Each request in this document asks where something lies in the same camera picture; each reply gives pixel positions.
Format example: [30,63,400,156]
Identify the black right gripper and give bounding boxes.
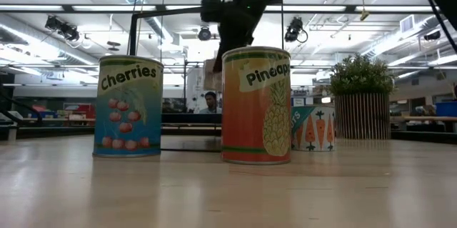
[213,0,273,74]

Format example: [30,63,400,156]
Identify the orange pineapple can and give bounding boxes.
[220,45,293,166]

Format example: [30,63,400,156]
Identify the blue cherries can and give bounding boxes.
[92,54,165,159]

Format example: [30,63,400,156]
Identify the white teal sliced carrots can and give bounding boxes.
[291,104,337,152]

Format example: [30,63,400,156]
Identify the black ceiling spotlight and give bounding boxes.
[197,26,213,41]
[284,16,308,44]
[44,15,81,42]

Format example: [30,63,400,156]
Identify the white banner sign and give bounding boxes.
[186,67,206,113]

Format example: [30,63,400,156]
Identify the person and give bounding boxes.
[198,91,223,115]

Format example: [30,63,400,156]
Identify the red storage box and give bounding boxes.
[63,102,96,120]

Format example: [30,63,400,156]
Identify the yellow hanging plug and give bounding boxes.
[359,1,371,21]

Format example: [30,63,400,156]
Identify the potted plant striped pot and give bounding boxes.
[327,52,396,141]

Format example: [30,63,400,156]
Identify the wooden workbench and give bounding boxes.
[403,115,457,133]

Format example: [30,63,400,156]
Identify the blue storage bin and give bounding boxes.
[434,101,457,118]

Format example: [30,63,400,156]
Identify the black overhead frame bar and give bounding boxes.
[0,4,457,15]

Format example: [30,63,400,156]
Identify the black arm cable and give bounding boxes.
[426,0,457,54]

